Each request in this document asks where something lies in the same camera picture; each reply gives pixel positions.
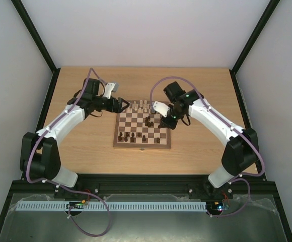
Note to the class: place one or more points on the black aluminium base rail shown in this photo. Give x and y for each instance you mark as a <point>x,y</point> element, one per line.
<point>193,186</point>

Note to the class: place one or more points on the controller board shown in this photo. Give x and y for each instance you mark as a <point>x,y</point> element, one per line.
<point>218,205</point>
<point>76,204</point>

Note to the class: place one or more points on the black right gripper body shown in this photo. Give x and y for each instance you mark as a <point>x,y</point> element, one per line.
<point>170,121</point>

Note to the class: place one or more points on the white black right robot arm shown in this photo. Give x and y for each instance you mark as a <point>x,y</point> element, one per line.
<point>241,145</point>

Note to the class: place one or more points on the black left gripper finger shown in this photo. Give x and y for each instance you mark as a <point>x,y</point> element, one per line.
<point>123,103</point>
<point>123,108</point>

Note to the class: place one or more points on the row of white chess pieces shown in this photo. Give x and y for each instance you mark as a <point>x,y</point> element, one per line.
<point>139,106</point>

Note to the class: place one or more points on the pile of dark chess pieces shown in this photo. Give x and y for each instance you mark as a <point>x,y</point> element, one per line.
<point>148,123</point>

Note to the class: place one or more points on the wooden chess board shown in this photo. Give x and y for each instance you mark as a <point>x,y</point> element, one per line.
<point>134,123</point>

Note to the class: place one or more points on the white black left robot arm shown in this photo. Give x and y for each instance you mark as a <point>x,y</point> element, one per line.
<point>40,158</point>

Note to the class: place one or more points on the left controller board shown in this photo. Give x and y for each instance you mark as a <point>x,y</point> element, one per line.
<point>76,204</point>

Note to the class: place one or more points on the white slotted cable duct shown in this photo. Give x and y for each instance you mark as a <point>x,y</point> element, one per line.
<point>115,206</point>

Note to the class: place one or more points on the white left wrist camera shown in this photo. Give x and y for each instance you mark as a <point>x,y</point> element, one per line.
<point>110,88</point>

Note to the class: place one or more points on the right controller board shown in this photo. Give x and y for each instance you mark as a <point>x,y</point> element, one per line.
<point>218,205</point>

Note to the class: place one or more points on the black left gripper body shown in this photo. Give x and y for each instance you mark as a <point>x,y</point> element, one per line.
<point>111,107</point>

